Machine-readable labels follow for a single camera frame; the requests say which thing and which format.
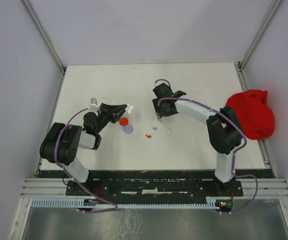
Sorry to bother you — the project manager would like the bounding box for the orange charging case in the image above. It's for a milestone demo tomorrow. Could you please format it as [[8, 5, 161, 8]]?
[[119, 117, 129, 126]]

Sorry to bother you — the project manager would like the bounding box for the purple charging case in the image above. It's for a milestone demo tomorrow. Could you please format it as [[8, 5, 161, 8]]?
[[123, 124, 134, 134]]

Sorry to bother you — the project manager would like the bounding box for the white charging case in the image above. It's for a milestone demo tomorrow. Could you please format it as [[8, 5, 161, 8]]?
[[125, 104, 134, 115]]

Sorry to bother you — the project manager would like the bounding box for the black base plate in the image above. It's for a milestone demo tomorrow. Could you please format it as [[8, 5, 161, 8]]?
[[66, 171, 244, 204]]

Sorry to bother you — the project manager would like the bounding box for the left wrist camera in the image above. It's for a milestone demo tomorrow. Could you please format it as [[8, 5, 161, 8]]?
[[89, 98, 99, 110]]

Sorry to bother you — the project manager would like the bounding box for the white cable duct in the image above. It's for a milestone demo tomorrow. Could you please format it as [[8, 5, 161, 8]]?
[[31, 197, 219, 210]]

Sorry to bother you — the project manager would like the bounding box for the red cloth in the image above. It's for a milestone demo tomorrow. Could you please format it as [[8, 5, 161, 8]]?
[[226, 89, 275, 140]]

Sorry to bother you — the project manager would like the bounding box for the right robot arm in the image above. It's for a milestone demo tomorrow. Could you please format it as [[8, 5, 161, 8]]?
[[152, 83, 247, 196]]

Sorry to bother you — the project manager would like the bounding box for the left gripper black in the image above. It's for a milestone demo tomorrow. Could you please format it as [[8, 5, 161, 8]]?
[[95, 102, 127, 134]]

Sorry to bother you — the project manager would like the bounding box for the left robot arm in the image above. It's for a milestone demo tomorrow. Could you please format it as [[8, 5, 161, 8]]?
[[39, 103, 133, 195]]

